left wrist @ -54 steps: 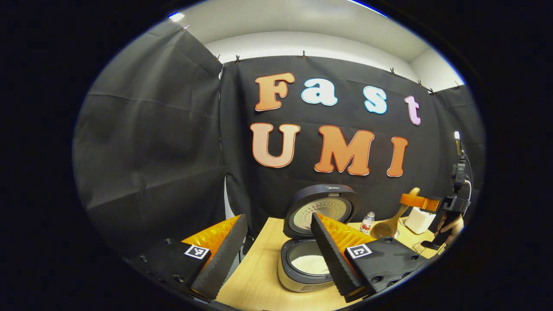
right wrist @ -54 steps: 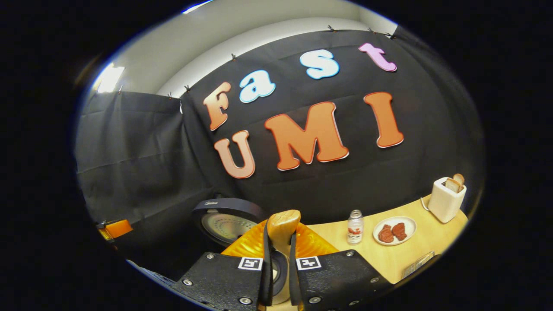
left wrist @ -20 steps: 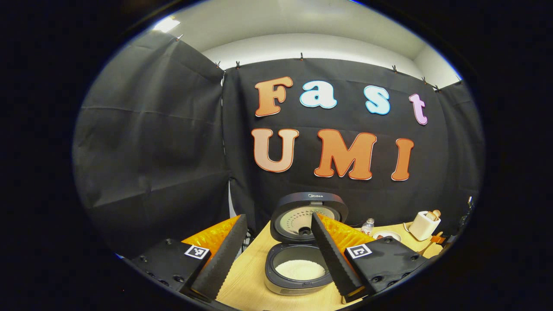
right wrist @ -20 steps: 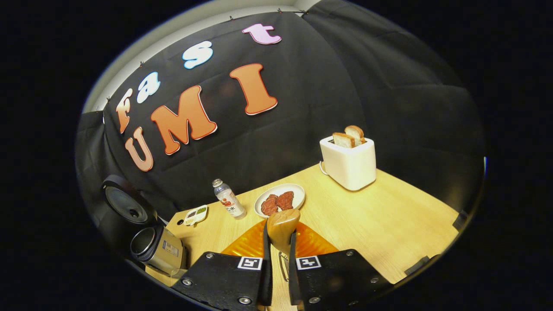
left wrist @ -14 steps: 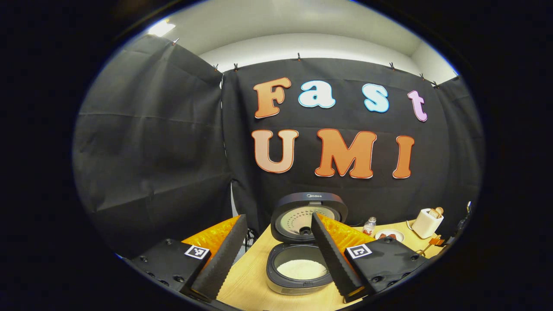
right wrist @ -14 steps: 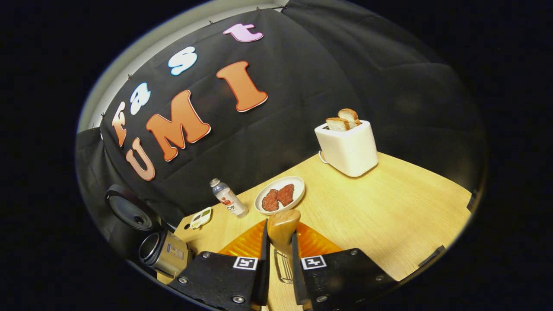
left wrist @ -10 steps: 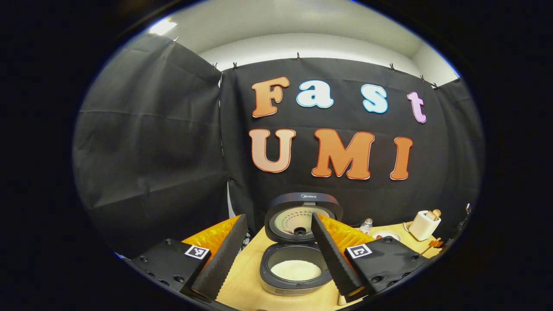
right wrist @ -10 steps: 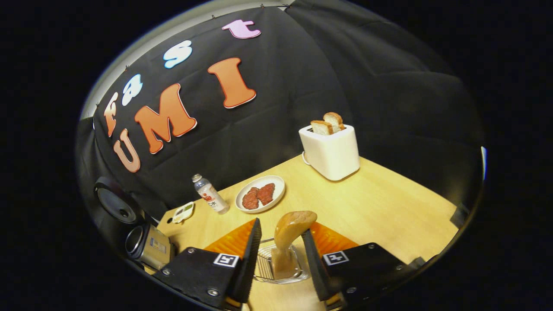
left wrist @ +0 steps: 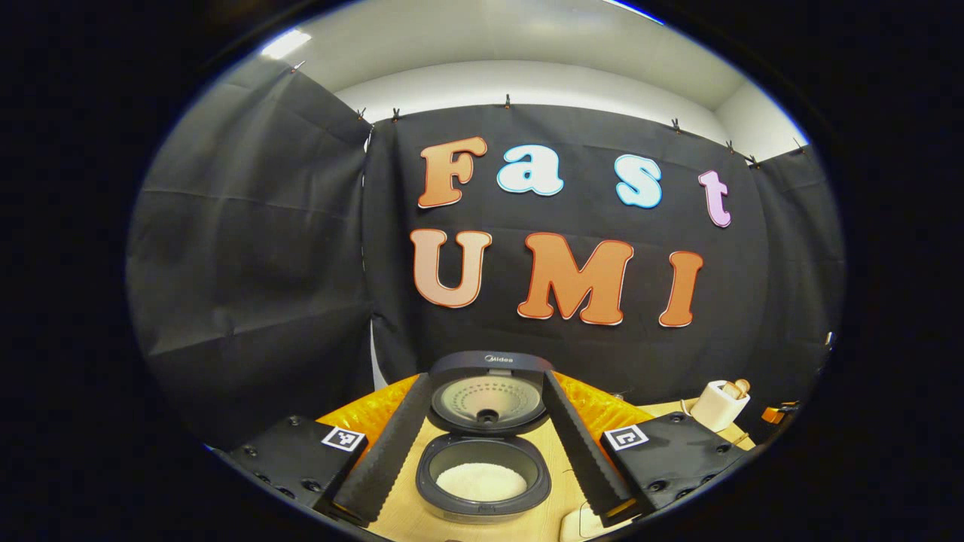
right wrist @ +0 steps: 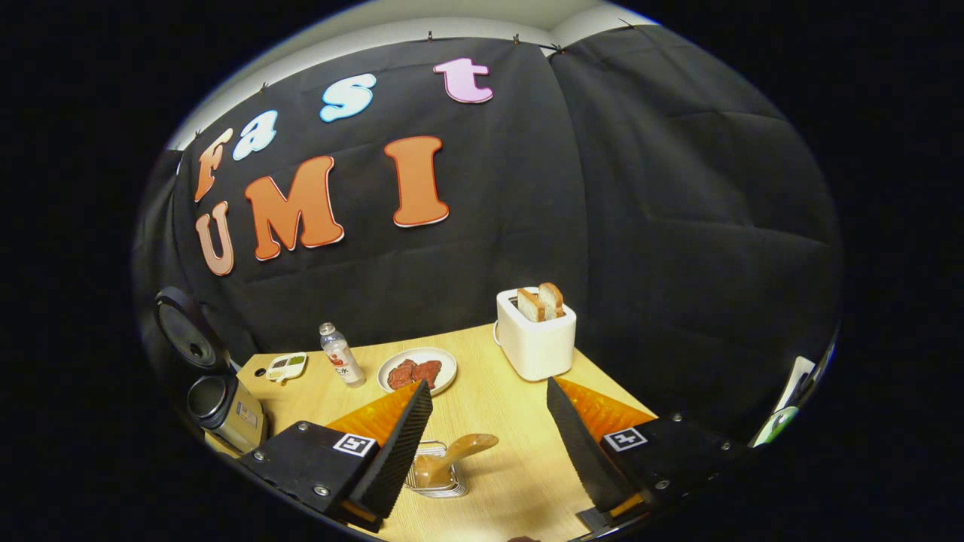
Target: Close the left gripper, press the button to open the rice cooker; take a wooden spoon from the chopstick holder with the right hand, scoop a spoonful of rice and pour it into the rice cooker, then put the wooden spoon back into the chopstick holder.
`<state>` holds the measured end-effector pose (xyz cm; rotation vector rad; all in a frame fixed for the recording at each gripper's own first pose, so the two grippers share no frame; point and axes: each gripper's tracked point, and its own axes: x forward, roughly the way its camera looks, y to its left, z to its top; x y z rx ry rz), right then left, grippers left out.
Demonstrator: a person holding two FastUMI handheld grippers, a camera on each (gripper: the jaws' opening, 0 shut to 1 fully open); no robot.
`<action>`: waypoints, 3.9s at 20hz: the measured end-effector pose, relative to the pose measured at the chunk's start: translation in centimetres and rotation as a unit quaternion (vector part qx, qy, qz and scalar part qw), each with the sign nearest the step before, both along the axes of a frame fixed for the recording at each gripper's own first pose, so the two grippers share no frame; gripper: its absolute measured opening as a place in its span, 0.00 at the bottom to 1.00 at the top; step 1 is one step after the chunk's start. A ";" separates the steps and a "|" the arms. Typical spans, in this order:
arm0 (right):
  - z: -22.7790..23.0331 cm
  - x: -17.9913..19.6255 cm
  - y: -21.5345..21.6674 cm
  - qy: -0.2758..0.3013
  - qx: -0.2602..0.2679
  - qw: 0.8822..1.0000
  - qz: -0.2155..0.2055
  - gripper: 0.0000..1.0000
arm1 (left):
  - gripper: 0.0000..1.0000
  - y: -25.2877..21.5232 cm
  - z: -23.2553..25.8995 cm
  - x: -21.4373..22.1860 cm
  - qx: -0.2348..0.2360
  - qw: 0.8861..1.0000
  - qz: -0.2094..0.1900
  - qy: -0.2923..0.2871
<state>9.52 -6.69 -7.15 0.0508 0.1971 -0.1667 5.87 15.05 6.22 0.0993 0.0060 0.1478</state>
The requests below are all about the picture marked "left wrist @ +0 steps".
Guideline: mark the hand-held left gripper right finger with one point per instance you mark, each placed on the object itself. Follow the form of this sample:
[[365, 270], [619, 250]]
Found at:
[[584, 452]]

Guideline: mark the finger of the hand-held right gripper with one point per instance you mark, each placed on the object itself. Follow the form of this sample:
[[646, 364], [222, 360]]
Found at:
[[773, 413]]

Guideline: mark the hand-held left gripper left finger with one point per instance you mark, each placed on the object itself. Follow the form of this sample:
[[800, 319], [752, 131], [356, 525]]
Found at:
[[388, 452]]

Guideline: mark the white rice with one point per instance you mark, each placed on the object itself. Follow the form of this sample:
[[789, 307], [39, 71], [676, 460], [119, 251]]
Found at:
[[482, 482]]

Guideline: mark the black rice cooker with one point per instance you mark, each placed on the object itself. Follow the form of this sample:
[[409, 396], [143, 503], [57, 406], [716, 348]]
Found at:
[[489, 365]]

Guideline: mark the clear rice tray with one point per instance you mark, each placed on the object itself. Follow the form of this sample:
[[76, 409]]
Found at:
[[587, 523]]

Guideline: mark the toast bread slice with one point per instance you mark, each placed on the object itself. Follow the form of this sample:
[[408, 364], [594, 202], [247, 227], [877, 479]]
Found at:
[[743, 386], [730, 389]]

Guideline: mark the white toaster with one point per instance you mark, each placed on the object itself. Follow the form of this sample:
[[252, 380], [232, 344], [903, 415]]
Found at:
[[715, 414]]

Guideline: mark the row of backdrop clips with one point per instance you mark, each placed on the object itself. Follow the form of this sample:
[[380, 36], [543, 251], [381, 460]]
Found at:
[[507, 100]]

